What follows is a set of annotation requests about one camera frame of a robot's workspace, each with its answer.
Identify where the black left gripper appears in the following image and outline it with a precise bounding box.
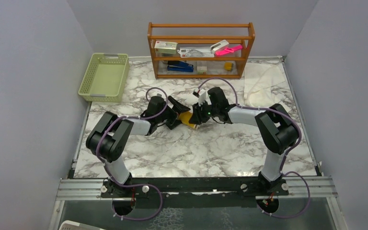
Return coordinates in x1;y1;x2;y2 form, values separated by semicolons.
156;96;190;129

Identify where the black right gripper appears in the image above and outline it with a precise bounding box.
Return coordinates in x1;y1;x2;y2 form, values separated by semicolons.
189;100;219;125

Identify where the yellow brown bear towel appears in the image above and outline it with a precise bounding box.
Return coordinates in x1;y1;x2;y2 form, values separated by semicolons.
178;111;198;129

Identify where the cream white towel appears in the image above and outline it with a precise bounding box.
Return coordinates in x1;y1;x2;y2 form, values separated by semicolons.
244;61;286;107

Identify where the green plastic basket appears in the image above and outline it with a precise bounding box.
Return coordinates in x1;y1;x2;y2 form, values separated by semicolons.
78;53;130;103

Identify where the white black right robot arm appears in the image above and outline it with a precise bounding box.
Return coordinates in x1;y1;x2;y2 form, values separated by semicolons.
189;87;301;195

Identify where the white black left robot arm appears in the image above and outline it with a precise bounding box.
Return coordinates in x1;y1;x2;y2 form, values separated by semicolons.
85;96;190;197

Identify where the blue black stapler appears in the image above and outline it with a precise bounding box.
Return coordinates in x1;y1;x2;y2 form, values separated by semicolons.
167;60;194;72

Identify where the wooden shelf rack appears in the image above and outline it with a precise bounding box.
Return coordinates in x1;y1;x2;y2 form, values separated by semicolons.
147;23;255;79

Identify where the white green box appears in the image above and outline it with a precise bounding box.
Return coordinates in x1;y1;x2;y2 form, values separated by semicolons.
154;41;178;55

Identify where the small yellow block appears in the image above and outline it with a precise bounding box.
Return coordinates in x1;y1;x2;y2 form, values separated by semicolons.
224;62;234;71

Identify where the white stapler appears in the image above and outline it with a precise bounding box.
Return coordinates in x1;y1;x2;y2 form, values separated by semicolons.
210;40;229;54

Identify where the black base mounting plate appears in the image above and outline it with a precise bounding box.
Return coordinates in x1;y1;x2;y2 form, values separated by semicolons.
100;176;289;214

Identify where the white tray corner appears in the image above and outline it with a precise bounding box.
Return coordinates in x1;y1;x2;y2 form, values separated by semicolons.
59;220;104;230

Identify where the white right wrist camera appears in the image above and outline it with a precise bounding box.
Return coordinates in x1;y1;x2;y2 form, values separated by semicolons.
193;88;207;106

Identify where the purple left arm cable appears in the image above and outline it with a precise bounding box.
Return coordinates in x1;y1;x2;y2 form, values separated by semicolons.
95;87;169;221

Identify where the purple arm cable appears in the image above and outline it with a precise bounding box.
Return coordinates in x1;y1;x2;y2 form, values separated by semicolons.
95;87;169;221
198;77;311;219

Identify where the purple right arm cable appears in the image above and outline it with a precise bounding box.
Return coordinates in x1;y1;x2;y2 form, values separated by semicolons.
198;77;311;219

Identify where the aluminium rail frame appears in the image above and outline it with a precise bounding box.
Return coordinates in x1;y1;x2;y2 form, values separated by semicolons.
49;175;346;230

